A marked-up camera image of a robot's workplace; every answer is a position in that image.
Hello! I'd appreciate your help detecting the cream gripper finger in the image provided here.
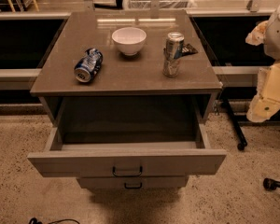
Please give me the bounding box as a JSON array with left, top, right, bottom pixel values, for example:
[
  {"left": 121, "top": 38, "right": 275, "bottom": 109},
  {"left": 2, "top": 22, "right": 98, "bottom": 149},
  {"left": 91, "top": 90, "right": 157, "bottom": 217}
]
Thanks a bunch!
[{"left": 245, "top": 21, "right": 268, "bottom": 46}]

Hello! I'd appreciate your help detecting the grey top drawer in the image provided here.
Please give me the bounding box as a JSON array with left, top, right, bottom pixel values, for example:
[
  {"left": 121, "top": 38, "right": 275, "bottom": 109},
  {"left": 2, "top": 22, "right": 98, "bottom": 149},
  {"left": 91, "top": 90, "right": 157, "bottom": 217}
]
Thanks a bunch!
[{"left": 27, "top": 96, "right": 228, "bottom": 178}]

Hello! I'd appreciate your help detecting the grey drawer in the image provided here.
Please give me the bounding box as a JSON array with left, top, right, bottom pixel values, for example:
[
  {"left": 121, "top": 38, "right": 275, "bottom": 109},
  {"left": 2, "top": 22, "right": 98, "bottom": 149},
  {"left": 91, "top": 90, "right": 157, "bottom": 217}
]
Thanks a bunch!
[
  {"left": 77, "top": 176, "right": 189, "bottom": 189},
  {"left": 27, "top": 96, "right": 228, "bottom": 178}
]

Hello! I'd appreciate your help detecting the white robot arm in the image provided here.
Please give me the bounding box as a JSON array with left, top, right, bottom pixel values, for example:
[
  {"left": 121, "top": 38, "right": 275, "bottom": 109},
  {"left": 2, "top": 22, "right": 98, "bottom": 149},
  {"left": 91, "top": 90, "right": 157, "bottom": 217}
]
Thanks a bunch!
[{"left": 245, "top": 5, "right": 280, "bottom": 123}]

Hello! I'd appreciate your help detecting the grey drawer cabinet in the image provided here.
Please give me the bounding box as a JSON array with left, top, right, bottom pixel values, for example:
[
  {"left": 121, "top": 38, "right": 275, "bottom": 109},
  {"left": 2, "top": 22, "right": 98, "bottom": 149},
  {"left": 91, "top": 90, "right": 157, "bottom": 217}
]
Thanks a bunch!
[{"left": 30, "top": 9, "right": 224, "bottom": 191}]

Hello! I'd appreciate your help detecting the grey bottom drawer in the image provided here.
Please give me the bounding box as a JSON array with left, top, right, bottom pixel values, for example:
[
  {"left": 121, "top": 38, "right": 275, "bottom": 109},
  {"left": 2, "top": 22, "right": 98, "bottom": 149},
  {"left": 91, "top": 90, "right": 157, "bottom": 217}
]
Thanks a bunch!
[{"left": 77, "top": 176, "right": 189, "bottom": 189}]

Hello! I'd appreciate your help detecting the black stand leg with caster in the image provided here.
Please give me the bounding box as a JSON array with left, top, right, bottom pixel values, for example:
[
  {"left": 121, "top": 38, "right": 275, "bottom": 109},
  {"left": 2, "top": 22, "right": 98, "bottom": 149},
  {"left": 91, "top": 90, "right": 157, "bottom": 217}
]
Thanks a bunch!
[{"left": 222, "top": 98, "right": 247, "bottom": 151}]

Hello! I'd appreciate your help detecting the dark snack packet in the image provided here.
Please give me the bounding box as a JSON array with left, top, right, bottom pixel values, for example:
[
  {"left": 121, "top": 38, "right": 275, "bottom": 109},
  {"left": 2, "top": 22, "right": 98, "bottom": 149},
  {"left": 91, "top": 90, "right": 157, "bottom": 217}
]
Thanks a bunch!
[{"left": 182, "top": 44, "right": 198, "bottom": 56}]

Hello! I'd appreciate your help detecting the silver energy drink can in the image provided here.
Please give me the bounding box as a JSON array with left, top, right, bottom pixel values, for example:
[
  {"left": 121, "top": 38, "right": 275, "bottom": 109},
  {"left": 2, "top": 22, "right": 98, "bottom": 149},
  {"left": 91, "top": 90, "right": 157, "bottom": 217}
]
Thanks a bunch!
[{"left": 163, "top": 32, "right": 184, "bottom": 77}]

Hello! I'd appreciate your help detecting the black caster wheel leg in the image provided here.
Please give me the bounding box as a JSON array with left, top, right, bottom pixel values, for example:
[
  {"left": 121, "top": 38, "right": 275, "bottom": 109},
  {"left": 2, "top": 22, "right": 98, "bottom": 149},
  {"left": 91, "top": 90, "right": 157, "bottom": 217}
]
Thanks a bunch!
[{"left": 263, "top": 178, "right": 280, "bottom": 190}]

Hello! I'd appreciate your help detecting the white ceramic bowl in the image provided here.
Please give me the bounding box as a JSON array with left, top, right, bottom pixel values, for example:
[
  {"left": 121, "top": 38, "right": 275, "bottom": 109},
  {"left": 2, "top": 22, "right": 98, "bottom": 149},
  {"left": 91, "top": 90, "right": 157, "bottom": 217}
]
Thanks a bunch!
[{"left": 112, "top": 27, "right": 147, "bottom": 56}]

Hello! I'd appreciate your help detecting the blue soda can lying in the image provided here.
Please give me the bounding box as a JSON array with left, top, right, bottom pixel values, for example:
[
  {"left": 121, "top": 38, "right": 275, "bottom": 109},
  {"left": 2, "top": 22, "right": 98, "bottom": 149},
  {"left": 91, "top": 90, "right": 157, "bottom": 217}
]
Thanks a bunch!
[{"left": 74, "top": 48, "right": 103, "bottom": 83}]

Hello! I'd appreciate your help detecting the white wire basket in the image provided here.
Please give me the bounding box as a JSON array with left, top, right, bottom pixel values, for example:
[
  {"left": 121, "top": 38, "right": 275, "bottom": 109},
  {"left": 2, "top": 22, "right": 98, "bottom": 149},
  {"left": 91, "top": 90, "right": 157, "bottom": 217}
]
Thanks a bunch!
[{"left": 123, "top": 0, "right": 197, "bottom": 10}]

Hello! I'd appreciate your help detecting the black floor cable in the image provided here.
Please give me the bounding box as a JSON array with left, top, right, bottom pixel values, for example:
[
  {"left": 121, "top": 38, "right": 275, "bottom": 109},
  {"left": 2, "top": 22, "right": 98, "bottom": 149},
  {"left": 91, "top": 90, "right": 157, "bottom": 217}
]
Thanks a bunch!
[{"left": 28, "top": 217, "right": 81, "bottom": 224}]

